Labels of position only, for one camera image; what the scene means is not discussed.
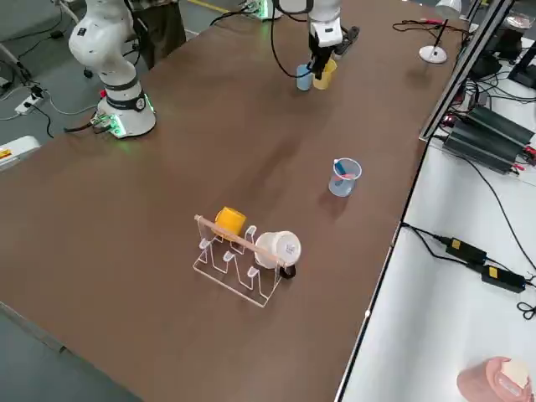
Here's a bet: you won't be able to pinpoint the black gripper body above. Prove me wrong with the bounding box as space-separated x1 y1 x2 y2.
308 33 341 59

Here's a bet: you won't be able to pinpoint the yellow plastic cup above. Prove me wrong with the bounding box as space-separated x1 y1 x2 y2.
312 58 338 90

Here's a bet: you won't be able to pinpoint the light blue plastic cup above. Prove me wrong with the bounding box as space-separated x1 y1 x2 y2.
296 64 313 91

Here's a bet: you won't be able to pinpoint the clear measuring cup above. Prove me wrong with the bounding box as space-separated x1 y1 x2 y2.
327 157 363 198

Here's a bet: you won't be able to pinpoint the pink cup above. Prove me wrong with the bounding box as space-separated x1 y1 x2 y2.
456 356 533 402

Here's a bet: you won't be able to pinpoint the white desk lamp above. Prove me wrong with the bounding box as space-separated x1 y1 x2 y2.
418 0 462 64

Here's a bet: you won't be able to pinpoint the dark olive box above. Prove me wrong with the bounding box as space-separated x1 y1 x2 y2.
125 0 188 70

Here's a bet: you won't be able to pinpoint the orange-yellow mug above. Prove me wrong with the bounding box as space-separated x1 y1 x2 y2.
214 205 247 242

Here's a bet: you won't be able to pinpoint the white mug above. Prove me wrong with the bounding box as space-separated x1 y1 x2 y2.
254 229 303 270

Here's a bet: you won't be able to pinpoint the black power supply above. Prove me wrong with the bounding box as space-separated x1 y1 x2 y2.
442 125 524 175
466 106 536 146

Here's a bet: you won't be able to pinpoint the wooden rack rod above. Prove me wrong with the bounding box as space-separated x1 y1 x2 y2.
193 214 292 269

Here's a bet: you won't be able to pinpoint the black power adapter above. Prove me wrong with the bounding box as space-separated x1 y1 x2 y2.
480 264 527 294
444 237 489 265

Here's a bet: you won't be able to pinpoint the white power strip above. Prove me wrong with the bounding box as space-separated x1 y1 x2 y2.
14 92 45 116

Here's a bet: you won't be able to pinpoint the white box with label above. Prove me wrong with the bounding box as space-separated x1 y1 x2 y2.
0 135 42 173

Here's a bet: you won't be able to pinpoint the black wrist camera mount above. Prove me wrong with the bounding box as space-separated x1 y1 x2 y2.
333 25 361 56

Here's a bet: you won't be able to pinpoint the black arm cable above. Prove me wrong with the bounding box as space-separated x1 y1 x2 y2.
209 0 313 79

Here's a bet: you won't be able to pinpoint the black lamp cable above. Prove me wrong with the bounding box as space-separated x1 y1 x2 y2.
392 18 468 34

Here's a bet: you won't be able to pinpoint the aluminium frame post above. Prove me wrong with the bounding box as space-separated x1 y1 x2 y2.
417 0 516 142

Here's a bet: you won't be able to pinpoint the tangled black desk cables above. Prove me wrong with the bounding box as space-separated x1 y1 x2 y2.
458 70 536 122

